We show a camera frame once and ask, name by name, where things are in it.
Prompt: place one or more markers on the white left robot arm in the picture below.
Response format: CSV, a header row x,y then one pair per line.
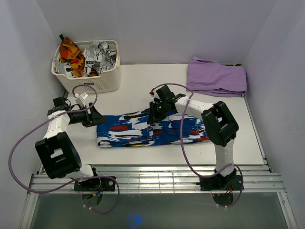
x,y
56,151

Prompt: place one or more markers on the blue white red patterned trousers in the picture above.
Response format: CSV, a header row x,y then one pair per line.
x,y
132,130

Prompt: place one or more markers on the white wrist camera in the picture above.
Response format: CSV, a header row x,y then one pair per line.
x,y
153,92
80,99

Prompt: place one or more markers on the black white newsprint trousers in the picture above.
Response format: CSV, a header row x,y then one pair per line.
x,y
99,57

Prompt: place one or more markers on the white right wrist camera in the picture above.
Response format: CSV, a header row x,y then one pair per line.
x,y
153,92

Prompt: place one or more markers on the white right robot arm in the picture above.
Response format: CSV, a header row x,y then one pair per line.
x,y
220,126

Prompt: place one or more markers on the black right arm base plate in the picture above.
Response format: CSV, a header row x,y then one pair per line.
x,y
219,182

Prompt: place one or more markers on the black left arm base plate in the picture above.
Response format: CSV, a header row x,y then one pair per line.
x,y
107,184

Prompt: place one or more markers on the folded purple trousers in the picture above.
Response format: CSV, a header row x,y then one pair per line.
x,y
214,79

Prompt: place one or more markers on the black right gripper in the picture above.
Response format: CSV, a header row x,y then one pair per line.
x,y
154,117

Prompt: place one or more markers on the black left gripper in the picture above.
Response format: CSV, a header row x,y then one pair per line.
x,y
94,118

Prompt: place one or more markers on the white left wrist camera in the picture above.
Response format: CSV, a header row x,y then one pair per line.
x,y
80,99

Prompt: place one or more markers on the orange camouflage trousers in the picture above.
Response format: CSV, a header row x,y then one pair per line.
x,y
71,54

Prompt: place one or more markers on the cream perforated laundry basket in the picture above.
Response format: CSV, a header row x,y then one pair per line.
x,y
109,80

